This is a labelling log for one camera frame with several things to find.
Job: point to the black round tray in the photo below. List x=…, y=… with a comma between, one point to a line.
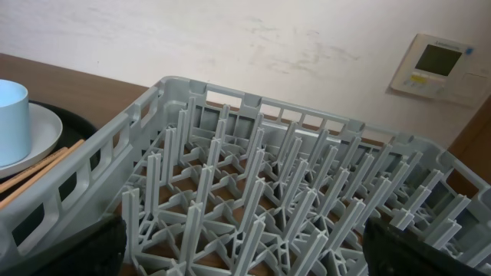
x=75, y=128

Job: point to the grey round plate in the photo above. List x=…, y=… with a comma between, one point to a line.
x=46, y=129

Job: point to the left wooden chopstick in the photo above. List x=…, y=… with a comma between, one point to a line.
x=32, y=170

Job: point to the light blue cup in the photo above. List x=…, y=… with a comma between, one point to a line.
x=15, y=122

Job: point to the right wooden chopstick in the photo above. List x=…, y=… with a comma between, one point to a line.
x=35, y=177

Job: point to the wooden chopstick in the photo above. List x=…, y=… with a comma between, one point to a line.
x=35, y=177
x=32, y=170

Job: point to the beige wall control panel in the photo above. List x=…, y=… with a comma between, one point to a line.
x=441, y=69

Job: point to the grey plastic dishwasher rack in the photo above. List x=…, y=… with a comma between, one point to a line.
x=214, y=181

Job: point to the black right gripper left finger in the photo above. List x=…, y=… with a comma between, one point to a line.
x=98, y=249

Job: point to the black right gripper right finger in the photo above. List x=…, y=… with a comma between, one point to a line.
x=390, y=251

